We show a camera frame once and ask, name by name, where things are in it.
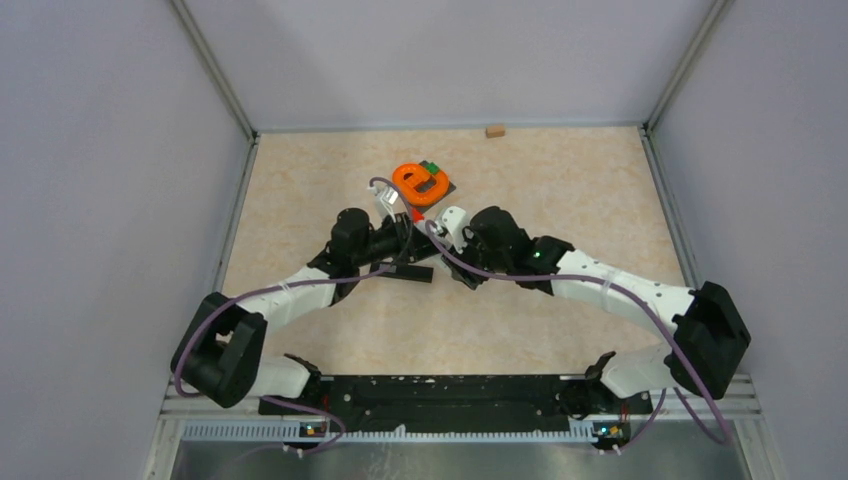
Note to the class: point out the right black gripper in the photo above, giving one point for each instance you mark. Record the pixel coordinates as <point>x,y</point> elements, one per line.
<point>460,262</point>

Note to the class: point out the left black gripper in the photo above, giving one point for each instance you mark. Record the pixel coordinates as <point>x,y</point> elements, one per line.
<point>413,244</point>

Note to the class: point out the black remote control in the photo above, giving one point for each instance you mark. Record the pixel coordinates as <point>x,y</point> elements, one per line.
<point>412,273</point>

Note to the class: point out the white remote control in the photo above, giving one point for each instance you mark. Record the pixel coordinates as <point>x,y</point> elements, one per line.
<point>428,242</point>

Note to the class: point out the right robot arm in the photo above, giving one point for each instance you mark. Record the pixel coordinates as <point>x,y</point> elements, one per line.
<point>702,337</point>

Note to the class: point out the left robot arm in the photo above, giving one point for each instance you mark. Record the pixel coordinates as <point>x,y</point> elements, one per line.
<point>220,354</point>

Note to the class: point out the small wooden block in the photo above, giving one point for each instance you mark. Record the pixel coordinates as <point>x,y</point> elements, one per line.
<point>495,131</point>

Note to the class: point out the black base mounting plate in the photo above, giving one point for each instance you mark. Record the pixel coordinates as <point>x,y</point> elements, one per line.
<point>467,403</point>

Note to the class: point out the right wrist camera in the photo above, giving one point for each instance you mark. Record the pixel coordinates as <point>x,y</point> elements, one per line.
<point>451,222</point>

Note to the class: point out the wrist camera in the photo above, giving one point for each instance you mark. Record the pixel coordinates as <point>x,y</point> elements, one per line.
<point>451,222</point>
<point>385,199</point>

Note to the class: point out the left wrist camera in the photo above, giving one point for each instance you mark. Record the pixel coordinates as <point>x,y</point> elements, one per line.
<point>385,199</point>

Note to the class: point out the orange plastic ring toy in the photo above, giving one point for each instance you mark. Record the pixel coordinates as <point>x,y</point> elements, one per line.
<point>407,175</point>

